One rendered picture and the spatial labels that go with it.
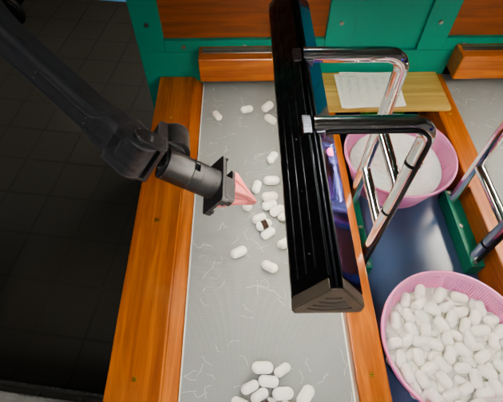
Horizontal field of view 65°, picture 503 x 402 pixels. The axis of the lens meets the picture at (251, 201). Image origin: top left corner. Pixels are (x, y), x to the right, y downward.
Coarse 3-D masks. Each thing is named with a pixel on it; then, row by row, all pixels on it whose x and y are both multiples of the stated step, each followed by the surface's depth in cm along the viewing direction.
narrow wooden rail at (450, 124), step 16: (448, 96) 107; (432, 112) 107; (448, 112) 103; (448, 128) 100; (464, 128) 100; (464, 144) 97; (464, 160) 94; (480, 192) 88; (464, 208) 92; (480, 208) 86; (480, 224) 86; (496, 224) 84; (480, 240) 86; (496, 256) 80; (480, 272) 86; (496, 272) 80; (496, 288) 80
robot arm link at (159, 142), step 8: (136, 128) 63; (144, 128) 65; (160, 128) 72; (168, 128) 73; (176, 128) 73; (184, 128) 75; (136, 136) 63; (144, 136) 63; (152, 136) 65; (160, 136) 66; (168, 136) 71; (176, 136) 71; (184, 136) 73; (144, 144) 63; (152, 144) 63; (160, 144) 65; (176, 144) 71; (184, 144) 71; (160, 152) 65; (152, 160) 67; (152, 168) 67; (144, 176) 68
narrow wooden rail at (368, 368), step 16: (336, 144) 97; (352, 208) 86; (352, 224) 84; (368, 288) 76; (368, 304) 74; (352, 320) 72; (368, 320) 72; (352, 336) 70; (368, 336) 70; (352, 352) 69; (368, 352) 69; (352, 368) 69; (368, 368) 67; (384, 368) 67; (368, 384) 66; (384, 384) 66; (368, 400) 65; (384, 400) 65
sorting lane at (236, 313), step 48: (240, 96) 110; (240, 144) 100; (192, 240) 84; (240, 240) 84; (192, 288) 78; (240, 288) 78; (288, 288) 78; (192, 336) 73; (240, 336) 73; (288, 336) 73; (336, 336) 73; (192, 384) 68; (240, 384) 68; (288, 384) 68; (336, 384) 68
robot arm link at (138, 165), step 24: (0, 0) 65; (0, 24) 62; (0, 48) 63; (24, 48) 62; (48, 48) 66; (24, 72) 64; (48, 72) 62; (72, 72) 65; (48, 96) 64; (72, 96) 62; (96, 96) 65; (96, 120) 62; (120, 120) 63; (96, 144) 64; (120, 144) 64; (120, 168) 65; (144, 168) 67
